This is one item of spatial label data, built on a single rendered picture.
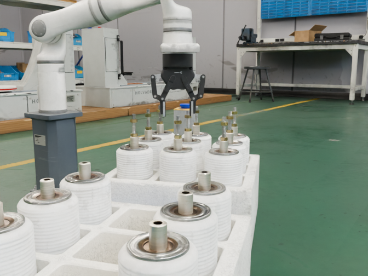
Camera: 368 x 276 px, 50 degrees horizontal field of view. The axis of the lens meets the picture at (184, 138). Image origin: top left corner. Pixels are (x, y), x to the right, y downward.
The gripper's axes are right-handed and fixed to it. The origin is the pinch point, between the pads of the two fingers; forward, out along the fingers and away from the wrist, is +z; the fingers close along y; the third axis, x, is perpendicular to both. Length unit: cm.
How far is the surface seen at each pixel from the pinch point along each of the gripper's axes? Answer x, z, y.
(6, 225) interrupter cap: 47, 10, 27
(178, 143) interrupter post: 1.1, 8.1, -0.1
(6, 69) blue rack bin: -518, -6, 205
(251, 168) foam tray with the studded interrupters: -5.5, 17.1, -21.0
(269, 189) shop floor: -41, 35, -39
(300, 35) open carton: -424, -51, -204
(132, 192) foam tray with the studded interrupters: 4.0, 19.7, 11.8
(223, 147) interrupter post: 5.0, 8.6, -10.8
